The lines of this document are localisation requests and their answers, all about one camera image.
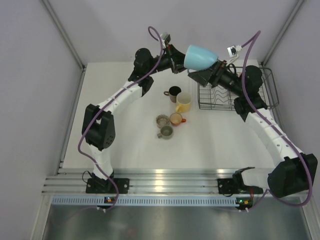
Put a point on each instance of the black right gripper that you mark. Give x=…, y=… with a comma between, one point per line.
x=202, y=77

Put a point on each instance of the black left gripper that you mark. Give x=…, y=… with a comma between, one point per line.
x=178, y=59

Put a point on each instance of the light blue ceramic mug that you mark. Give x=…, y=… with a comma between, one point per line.
x=198, y=58

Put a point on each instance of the yellow ceramic mug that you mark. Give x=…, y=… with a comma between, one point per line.
x=183, y=102

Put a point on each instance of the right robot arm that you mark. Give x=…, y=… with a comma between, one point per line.
x=293, y=171

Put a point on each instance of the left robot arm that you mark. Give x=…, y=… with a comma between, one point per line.
x=98, y=129

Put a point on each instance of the dark brown mug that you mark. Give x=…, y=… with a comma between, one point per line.
x=172, y=93

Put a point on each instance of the small orange cup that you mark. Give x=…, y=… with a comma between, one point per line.
x=176, y=119

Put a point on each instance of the fluted beige small cup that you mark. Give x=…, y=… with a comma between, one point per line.
x=162, y=120

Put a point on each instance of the grey-brown stoneware cup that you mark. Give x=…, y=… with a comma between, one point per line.
x=166, y=132

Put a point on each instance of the grey wire dish rack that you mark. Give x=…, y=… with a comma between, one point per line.
x=218, y=98

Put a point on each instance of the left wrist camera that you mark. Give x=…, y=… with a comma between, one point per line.
x=165, y=38

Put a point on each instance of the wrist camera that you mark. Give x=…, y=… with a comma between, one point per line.
x=165, y=38
x=233, y=51

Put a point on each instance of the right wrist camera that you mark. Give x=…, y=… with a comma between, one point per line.
x=233, y=51

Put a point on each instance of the aluminium mounting rail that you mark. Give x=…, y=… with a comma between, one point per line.
x=161, y=182

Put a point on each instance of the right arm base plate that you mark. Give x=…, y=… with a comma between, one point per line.
x=229, y=187

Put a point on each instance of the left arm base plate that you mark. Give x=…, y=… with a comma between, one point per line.
x=102, y=186

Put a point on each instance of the perforated cable duct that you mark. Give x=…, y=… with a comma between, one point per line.
x=162, y=201

